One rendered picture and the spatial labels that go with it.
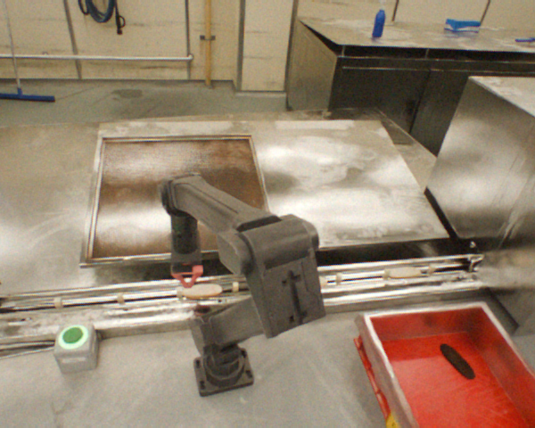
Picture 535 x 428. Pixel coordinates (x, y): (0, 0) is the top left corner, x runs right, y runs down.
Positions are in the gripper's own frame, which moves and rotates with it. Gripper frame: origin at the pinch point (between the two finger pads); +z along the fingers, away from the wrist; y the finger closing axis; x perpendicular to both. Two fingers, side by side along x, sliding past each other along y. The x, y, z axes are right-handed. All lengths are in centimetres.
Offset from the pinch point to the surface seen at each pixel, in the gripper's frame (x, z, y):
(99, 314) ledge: -20.5, 5.6, 5.0
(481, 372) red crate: 65, 10, 30
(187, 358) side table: -1.1, 10.0, 16.3
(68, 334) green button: -24.8, 1.3, 13.3
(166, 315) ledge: -5.4, 5.7, 7.1
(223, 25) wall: 48, 25, -371
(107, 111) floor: -65, 88, -302
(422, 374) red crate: 51, 10, 28
